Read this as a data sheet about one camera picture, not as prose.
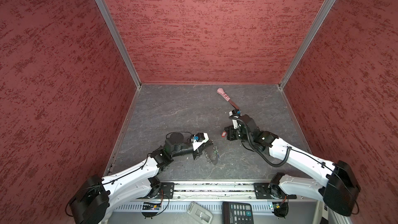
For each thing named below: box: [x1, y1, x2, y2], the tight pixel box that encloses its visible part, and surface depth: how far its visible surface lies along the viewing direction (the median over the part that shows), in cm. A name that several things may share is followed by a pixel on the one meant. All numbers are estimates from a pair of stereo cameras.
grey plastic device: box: [186, 201, 214, 224], surface depth 67 cm
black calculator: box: [221, 201, 254, 224], surface depth 68 cm
